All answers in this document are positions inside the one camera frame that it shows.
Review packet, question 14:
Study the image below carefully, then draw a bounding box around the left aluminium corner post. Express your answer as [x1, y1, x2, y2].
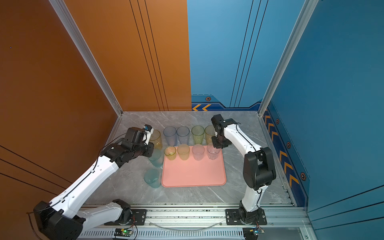
[49, 0, 123, 117]

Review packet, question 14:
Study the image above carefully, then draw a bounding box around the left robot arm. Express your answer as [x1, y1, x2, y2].
[31, 125, 154, 240]

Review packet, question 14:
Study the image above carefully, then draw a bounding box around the right circuit board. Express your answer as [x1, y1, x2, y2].
[243, 228, 265, 240]

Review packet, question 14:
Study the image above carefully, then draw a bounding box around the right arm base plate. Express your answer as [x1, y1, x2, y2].
[225, 208, 268, 226]

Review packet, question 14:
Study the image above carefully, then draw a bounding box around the teal glass lower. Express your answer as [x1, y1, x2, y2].
[144, 169, 161, 189]

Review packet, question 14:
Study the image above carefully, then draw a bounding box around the yellow tall glass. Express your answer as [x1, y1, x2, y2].
[150, 130, 163, 150]

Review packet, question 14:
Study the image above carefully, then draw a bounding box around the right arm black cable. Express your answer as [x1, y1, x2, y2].
[235, 122, 265, 208]

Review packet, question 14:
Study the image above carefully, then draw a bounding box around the blue smooth tall glass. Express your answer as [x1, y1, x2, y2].
[177, 126, 190, 145]

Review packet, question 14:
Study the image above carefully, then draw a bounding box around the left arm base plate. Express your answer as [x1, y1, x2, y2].
[104, 209, 147, 226]

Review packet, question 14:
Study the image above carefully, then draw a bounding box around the left circuit board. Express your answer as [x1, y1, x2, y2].
[114, 228, 135, 238]

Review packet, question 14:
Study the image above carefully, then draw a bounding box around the right aluminium corner post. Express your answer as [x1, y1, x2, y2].
[258, 0, 319, 117]

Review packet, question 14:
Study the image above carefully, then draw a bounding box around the clear tube on rail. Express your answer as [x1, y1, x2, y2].
[149, 222, 223, 232]

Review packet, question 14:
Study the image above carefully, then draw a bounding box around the amber tall glass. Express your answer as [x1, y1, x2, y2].
[205, 125, 216, 145]

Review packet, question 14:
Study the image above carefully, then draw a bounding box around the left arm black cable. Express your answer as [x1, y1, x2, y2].
[26, 133, 128, 240]

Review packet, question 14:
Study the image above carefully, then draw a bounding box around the green tall glass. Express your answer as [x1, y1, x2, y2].
[192, 126, 205, 145]

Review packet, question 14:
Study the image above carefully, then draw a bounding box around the clear round glass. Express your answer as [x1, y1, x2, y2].
[207, 143, 221, 160]

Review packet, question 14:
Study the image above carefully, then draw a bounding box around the teal glass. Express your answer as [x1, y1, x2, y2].
[148, 149, 164, 168]
[144, 169, 161, 189]

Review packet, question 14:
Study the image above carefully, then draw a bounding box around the teal glass upper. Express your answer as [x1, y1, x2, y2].
[148, 149, 164, 168]

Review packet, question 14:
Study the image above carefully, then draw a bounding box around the peach short glass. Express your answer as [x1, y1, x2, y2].
[177, 144, 190, 161]

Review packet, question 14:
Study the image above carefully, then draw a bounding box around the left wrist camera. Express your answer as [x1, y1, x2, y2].
[143, 125, 154, 145]

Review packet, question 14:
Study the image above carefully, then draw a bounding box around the aluminium front rail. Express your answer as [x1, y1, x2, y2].
[79, 204, 317, 240]

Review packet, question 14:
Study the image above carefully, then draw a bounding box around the blue textured tall glass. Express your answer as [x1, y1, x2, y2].
[163, 126, 178, 147]

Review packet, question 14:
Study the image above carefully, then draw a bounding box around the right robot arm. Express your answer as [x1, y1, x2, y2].
[211, 114, 277, 226]

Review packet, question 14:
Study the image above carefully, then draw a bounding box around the aluminium corner post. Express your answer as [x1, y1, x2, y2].
[258, 0, 319, 117]
[49, 0, 123, 117]

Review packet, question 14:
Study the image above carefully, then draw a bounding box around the pink plastic tray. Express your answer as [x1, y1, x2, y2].
[161, 152, 227, 188]

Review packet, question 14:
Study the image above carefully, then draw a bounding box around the circuit board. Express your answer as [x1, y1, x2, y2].
[243, 228, 265, 240]
[114, 228, 135, 238]

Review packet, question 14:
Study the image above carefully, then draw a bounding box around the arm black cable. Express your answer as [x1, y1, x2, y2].
[235, 122, 265, 208]
[26, 133, 128, 240]

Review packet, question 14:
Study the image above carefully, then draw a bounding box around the clear short glass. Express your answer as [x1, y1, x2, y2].
[192, 144, 205, 161]

